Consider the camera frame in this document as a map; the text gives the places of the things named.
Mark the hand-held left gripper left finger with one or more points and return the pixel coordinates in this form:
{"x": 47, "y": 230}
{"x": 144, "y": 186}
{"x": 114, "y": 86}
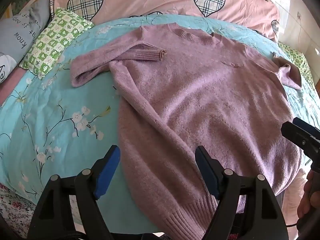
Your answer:
{"x": 108, "y": 172}

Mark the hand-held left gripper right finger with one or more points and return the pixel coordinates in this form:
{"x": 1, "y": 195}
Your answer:
{"x": 207, "y": 173}

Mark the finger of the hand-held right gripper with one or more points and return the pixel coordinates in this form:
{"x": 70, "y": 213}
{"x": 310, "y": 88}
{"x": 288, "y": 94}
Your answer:
{"x": 298, "y": 133}

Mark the purple knit sweater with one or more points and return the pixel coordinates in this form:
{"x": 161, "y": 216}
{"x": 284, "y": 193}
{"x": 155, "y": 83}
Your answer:
{"x": 200, "y": 92}

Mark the person's right hand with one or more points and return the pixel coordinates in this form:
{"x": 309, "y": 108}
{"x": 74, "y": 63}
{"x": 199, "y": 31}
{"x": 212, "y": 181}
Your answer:
{"x": 308, "y": 197}

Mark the green checkered pillow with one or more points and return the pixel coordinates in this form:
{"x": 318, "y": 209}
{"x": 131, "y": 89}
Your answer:
{"x": 55, "y": 42}
{"x": 300, "y": 60}

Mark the teal floral bedsheet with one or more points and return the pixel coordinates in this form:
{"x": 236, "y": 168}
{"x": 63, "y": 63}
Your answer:
{"x": 62, "y": 105}

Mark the small-flower print bed cover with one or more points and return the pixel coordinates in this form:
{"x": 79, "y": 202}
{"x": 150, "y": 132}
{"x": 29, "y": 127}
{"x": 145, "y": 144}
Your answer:
{"x": 15, "y": 205}

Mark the grey printed pillow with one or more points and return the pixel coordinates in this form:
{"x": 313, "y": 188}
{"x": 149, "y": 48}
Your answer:
{"x": 22, "y": 30}

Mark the pink quilt with plaid hearts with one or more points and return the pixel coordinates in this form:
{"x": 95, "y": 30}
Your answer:
{"x": 162, "y": 0}

